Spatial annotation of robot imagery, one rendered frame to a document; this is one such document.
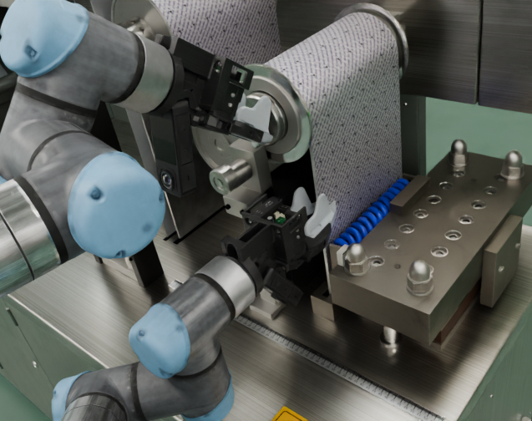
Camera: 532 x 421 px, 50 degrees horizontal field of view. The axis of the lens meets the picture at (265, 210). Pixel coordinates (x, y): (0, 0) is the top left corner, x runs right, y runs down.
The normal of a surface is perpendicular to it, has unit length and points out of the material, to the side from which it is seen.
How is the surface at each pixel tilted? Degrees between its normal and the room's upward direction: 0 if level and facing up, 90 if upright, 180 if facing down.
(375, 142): 90
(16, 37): 50
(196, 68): 90
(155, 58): 68
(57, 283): 0
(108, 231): 90
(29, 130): 20
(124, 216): 90
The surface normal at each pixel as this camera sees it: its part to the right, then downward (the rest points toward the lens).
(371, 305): -0.64, 0.52
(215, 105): 0.75, 0.27
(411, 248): -0.16, -0.81
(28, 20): -0.59, -0.12
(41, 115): 0.08, 0.17
